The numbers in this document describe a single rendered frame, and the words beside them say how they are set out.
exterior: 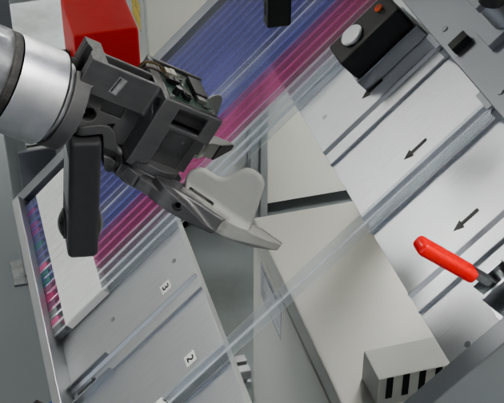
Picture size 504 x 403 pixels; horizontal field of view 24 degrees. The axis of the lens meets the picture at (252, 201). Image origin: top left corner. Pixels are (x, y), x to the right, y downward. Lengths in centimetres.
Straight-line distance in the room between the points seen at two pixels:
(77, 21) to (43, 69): 96
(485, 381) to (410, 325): 58
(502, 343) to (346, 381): 53
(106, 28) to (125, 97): 91
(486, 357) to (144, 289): 47
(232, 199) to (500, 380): 25
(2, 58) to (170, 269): 44
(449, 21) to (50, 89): 37
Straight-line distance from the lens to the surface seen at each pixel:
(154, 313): 120
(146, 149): 89
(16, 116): 86
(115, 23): 180
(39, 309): 134
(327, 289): 152
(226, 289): 247
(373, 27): 112
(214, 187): 91
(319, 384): 144
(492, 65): 97
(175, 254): 123
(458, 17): 103
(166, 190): 90
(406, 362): 137
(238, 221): 91
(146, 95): 89
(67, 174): 92
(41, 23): 353
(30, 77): 85
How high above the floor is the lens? 161
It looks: 36 degrees down
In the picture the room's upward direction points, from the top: straight up
